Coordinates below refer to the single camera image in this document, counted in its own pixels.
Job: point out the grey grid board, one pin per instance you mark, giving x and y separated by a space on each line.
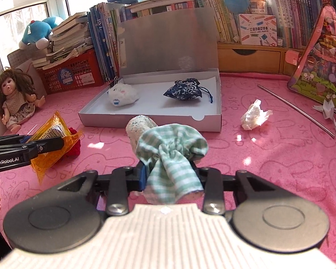
19 56

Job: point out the blue white cat plush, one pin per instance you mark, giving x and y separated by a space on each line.
36 32

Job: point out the white fluffy pouch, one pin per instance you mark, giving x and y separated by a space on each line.
123 95

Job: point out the colourful triangular picture board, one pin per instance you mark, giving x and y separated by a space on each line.
322 61

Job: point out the white cardboard box with lid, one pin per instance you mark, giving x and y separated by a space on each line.
162 47

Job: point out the crumpled white tissue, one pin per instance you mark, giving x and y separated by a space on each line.
253 116

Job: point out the brown-haired doll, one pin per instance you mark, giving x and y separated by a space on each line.
14 98

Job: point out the pink sticky tag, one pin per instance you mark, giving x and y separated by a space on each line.
293 57

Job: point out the pink small container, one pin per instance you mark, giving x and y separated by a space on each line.
258 4

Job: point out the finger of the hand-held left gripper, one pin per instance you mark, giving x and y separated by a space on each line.
5 139
50 145

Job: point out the stack of worn books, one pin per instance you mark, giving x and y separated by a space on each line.
70 33

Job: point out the orange plastic packet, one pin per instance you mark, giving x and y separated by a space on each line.
49 129

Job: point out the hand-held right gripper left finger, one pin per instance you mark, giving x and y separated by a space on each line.
142 175

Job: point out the row of books on shelf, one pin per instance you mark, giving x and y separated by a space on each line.
296 16

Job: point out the green checked cloth pouch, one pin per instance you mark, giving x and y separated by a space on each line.
170 145

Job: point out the red knitted toy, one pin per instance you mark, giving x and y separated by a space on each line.
72 150

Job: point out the white printed carton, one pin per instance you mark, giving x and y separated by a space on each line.
257 30

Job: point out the wooden drawer shelf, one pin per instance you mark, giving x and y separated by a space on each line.
252 58

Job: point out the row of books behind box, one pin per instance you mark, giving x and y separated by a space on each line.
168 7

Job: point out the white window frame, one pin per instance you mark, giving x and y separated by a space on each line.
56 2

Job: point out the metal rod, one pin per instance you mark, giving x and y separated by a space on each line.
296 110

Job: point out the black binder clip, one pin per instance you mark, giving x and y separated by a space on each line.
114 80

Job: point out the pink printed table cloth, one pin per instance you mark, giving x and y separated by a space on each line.
268 151

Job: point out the row of blue upright books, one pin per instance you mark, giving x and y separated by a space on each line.
103 39

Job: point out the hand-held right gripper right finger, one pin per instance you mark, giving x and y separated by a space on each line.
212 180

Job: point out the folded paper pieces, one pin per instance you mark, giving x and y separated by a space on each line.
329 109

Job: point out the red plastic basket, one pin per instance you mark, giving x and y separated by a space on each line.
72 72

